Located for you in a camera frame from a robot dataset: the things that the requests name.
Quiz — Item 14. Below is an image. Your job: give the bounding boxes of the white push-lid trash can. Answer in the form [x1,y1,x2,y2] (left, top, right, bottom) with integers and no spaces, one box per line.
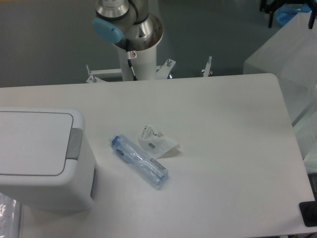
[0,107,97,211]

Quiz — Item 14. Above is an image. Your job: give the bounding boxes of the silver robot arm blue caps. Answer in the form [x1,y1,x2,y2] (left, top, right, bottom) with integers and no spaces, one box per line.
[92,0,163,51]

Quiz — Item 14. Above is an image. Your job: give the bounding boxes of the crumpled white plastic wrapper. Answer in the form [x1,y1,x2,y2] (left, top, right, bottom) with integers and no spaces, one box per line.
[137,124,180,159]

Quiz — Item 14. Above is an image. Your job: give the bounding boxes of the clear blue plastic bottle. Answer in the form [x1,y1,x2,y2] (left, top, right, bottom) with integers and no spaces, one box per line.
[109,134,169,188]

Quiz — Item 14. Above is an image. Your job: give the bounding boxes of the silver table clamp bolt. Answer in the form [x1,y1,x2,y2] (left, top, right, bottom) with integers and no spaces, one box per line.
[201,56,213,77]

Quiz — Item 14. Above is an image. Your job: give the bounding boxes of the translucent white storage box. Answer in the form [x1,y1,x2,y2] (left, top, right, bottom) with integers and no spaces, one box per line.
[243,11,317,127]

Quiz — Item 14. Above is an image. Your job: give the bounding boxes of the blue plastic bag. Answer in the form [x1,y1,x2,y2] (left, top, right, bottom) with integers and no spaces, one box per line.
[275,3,311,27]

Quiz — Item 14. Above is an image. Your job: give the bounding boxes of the clear plastic bag lower left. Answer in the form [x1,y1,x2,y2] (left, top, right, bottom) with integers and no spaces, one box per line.
[0,193,21,238]

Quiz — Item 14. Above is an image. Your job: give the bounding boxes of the black device at table edge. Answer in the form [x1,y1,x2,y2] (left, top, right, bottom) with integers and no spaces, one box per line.
[299,201,317,227]

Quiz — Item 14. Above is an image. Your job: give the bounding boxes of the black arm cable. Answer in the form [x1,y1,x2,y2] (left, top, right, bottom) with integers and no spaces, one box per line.
[125,38,138,81]

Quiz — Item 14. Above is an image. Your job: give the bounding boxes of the black chair frame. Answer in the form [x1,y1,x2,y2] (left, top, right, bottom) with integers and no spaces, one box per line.
[259,0,317,29]

